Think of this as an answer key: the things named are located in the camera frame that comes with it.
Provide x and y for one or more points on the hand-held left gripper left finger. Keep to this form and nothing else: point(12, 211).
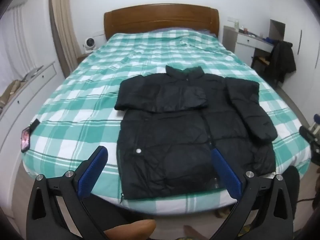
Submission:
point(93, 166)

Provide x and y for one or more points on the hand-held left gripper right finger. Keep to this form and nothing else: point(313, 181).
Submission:
point(225, 172)

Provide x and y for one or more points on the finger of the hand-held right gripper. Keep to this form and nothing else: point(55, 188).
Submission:
point(306, 133)

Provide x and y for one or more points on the black puffer jacket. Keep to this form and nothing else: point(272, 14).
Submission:
point(175, 130)

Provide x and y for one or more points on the person's left hand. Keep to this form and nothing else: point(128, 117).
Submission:
point(130, 228)

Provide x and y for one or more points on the smartphone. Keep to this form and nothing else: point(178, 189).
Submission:
point(25, 140)

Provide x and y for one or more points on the black coat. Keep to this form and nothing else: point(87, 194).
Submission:
point(282, 60)

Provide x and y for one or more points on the green plaid bed sheet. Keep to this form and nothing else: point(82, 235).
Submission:
point(100, 80)

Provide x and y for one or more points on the white drawer cabinet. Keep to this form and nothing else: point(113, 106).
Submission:
point(32, 87)

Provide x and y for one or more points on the wooden nightstand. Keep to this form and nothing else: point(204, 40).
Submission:
point(83, 57)

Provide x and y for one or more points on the white desk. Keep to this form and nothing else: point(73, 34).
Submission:
point(245, 42)

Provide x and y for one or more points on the beige cloth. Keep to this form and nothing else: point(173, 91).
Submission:
point(10, 92)

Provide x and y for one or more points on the white wardrobe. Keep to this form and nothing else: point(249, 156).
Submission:
point(300, 17)

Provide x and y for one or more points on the white round fan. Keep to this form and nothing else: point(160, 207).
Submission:
point(88, 43)

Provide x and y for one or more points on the beige curtain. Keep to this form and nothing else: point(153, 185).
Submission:
point(63, 30)

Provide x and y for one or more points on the wooden headboard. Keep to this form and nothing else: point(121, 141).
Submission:
point(160, 16)

